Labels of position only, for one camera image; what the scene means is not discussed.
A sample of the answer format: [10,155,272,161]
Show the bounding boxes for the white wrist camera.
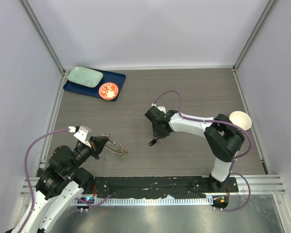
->
[68,126,92,148]
[151,103,166,114]

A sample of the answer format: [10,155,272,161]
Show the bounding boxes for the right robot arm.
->
[145,105,245,192]

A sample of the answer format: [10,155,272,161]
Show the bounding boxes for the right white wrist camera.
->
[151,103,166,114]

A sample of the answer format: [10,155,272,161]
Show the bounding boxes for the white brown bowl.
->
[229,111,252,131]

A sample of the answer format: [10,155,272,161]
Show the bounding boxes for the dark blue tray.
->
[63,69,126,102]

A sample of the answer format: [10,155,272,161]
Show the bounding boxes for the purple cable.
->
[16,128,112,233]
[154,91,253,212]

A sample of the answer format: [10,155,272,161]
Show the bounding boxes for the large metal keyring with rings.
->
[104,140,128,156]

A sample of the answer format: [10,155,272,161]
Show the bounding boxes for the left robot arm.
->
[9,135,109,233]

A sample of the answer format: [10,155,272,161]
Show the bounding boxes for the slotted cable duct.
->
[72,195,213,207]

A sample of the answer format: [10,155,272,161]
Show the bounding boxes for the light green rectangular plate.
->
[67,66,103,88]

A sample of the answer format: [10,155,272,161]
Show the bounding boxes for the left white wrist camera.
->
[68,126,92,148]

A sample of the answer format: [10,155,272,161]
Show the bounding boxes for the red patterned small bowl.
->
[98,83,119,100]

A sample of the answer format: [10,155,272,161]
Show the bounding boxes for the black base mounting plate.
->
[94,176,239,199]

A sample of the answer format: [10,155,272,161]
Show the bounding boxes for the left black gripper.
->
[66,135,109,174]

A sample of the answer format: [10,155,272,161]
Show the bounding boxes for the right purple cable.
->
[154,91,253,212]

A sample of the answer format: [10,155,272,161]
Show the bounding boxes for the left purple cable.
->
[16,128,112,233]

